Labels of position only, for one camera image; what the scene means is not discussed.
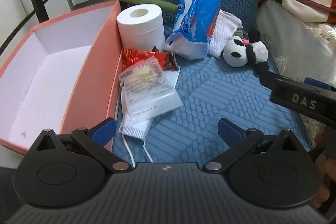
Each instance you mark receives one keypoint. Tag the right hand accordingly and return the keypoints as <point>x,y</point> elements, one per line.
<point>326,167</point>

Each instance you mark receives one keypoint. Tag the white floral bed cover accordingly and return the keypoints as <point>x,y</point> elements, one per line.
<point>299,49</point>

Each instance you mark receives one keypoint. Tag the plush panda toy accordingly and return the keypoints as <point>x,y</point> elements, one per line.
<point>254,54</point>

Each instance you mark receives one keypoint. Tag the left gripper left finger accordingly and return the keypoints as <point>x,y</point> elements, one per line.
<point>93,141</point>

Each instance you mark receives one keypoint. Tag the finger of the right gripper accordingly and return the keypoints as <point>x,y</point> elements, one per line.
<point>272,81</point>
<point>317,83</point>

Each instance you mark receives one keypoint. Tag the dark red snack packet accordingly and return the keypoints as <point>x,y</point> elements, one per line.
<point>170,61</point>

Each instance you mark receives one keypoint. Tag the blue white tissue pack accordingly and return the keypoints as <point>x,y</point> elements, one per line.
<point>193,28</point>

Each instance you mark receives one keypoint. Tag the red foil snack packet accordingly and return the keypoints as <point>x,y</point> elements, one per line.
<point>131,56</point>

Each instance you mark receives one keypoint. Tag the white face mask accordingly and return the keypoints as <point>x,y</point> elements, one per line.
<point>135,130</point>

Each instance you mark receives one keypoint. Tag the blue quilted chair cover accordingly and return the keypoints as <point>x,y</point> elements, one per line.
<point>210,90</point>

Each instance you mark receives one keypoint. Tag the clear bag with label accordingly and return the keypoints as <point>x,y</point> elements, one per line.
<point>147,92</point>

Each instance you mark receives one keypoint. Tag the pink cardboard box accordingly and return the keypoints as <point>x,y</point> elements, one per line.
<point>62,75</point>

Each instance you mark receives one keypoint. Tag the white textured cloth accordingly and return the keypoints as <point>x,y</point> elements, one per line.
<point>225,27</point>

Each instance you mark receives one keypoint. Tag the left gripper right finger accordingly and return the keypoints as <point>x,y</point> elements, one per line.
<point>240,142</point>

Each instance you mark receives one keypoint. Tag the white toilet paper roll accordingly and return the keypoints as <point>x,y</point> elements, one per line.
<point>141,27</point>

